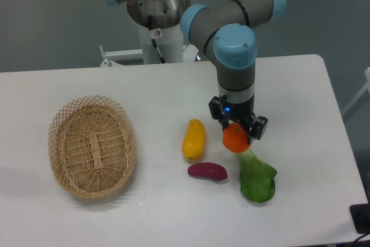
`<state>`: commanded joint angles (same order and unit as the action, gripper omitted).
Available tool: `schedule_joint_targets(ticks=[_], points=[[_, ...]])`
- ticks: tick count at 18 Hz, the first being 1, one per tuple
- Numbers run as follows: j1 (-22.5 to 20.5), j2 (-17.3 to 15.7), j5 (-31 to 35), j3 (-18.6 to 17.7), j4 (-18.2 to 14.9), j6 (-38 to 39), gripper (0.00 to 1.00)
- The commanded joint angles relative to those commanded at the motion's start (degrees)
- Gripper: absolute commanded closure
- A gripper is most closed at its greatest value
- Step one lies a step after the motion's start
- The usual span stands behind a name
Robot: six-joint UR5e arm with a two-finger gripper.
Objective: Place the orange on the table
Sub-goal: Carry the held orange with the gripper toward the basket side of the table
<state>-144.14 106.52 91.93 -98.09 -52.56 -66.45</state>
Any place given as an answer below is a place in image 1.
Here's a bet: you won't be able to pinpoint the yellow mango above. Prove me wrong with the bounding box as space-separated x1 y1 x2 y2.
182 119 206 161

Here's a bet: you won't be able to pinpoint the black device at table edge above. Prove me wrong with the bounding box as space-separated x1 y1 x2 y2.
349 203 369 234

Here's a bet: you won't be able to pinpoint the purple sweet potato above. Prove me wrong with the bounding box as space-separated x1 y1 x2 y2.
187 162 228 181

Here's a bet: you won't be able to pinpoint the white metal base frame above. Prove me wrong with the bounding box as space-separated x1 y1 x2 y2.
99 45 205 67

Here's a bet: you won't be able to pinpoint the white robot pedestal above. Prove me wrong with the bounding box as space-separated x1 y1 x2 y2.
126 0 191 65

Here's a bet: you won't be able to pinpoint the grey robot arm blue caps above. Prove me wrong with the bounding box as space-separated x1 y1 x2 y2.
105 0 286 144

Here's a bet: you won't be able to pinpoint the green leafy vegetable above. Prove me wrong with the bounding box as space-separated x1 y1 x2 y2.
238 149 278 203

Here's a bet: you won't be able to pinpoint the woven wicker basket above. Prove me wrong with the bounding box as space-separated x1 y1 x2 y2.
48 95 136 200

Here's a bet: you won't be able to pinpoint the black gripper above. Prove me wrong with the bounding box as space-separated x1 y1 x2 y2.
208 95 268 145

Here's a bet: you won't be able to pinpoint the orange fruit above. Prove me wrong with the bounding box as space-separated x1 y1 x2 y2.
223 122 250 153

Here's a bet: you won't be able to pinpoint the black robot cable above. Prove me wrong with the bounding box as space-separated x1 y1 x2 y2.
148 15 168 64

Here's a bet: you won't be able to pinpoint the white frame at right edge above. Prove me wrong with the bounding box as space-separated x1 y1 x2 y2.
341 67 369 121

